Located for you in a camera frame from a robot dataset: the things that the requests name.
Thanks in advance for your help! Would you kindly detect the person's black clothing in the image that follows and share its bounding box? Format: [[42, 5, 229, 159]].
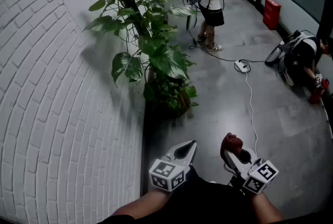
[[97, 165, 261, 224]]

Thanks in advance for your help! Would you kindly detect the green potted plant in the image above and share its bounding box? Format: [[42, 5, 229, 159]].
[[83, 0, 200, 119]]

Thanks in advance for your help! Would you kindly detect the red fire extinguisher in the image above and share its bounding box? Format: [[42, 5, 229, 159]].
[[309, 79, 329, 104]]

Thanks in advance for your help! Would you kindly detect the red box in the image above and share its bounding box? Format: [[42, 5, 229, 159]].
[[262, 0, 282, 30]]

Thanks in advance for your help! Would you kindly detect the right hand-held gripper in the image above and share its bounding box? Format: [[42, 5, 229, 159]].
[[224, 147, 279, 194]]

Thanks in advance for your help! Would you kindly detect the brown cloth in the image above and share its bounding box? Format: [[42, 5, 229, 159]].
[[220, 132, 244, 166]]

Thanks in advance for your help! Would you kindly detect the white power strip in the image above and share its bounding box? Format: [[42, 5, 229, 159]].
[[234, 60, 248, 72]]

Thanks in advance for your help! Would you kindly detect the black cable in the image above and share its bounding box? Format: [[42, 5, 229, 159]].
[[187, 30, 236, 62], [244, 59, 266, 74]]

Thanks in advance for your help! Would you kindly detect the person's right forearm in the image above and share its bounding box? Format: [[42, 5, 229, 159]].
[[249, 191, 285, 224]]

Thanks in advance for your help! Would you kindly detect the white power cable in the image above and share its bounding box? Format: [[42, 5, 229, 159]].
[[245, 71, 259, 157]]

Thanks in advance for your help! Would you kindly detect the person's left forearm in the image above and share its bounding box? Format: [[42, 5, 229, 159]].
[[111, 189, 172, 224]]

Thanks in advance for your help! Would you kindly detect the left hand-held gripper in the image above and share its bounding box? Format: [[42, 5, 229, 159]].
[[149, 140, 198, 192]]

